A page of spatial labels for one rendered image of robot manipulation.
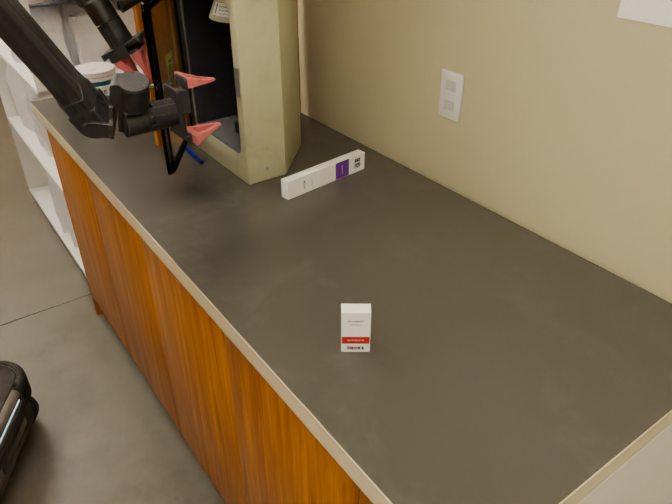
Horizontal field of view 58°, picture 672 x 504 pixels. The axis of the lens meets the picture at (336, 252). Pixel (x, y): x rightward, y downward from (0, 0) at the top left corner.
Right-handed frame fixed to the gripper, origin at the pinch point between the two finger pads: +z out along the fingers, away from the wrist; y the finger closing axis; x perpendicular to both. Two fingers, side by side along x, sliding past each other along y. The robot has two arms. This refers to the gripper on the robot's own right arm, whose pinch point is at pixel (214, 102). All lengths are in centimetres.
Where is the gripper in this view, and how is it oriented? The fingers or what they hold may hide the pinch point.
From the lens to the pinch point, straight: 134.3
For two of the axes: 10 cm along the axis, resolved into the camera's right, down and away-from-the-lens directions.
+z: 8.1, -3.3, 4.8
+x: -5.8, -4.3, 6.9
